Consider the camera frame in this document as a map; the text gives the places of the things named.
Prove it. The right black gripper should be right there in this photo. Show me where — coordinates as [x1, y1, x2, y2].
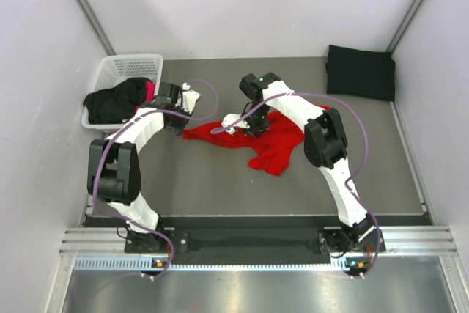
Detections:
[237, 103, 270, 139]

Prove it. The red t shirt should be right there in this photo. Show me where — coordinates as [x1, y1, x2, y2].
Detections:
[182, 104, 336, 177]

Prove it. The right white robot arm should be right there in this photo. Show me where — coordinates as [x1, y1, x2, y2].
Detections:
[239, 73, 382, 251]

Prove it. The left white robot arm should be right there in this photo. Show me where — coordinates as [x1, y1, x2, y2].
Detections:
[87, 83, 200, 253]

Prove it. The pink garment in basket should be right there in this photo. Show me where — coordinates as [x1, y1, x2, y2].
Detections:
[145, 81, 156, 101]

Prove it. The black t shirt in basket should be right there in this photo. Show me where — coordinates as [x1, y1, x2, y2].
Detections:
[83, 77, 150, 125]

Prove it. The white plastic laundry basket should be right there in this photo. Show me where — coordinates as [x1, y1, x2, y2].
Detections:
[81, 54, 163, 132]

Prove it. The folded black t shirt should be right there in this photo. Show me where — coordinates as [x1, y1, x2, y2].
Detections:
[325, 45, 396, 102]

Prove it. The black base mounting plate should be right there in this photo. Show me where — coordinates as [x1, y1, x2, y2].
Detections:
[123, 227, 388, 265]

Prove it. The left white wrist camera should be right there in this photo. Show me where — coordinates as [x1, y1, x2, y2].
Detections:
[182, 83, 201, 114]

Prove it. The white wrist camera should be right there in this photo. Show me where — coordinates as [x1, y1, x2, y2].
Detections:
[182, 83, 201, 114]
[221, 114, 249, 135]

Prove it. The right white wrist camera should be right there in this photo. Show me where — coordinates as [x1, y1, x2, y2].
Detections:
[221, 114, 249, 135]

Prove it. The aluminium frame rail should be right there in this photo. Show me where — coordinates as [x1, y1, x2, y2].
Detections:
[59, 226, 457, 256]

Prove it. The grey slotted cable duct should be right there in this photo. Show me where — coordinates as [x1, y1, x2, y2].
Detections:
[73, 256, 371, 273]

